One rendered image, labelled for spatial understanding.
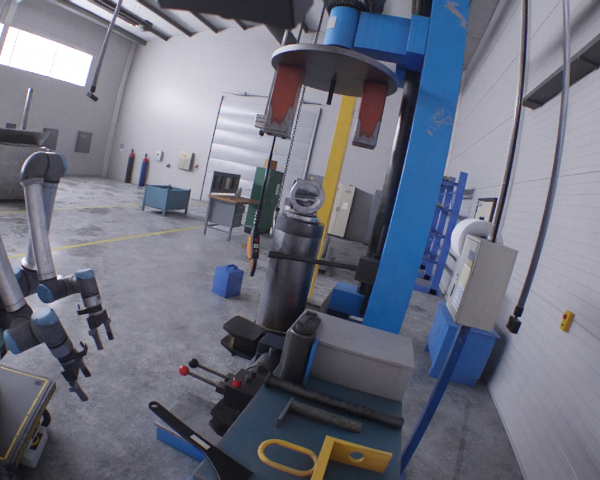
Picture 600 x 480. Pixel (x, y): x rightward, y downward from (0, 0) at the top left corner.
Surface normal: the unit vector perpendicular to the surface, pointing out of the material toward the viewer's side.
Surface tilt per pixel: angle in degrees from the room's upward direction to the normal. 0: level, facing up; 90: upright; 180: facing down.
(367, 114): 90
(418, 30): 90
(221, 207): 90
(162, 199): 90
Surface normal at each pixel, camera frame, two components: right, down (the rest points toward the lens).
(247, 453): 0.22, -0.96
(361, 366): -0.27, 0.11
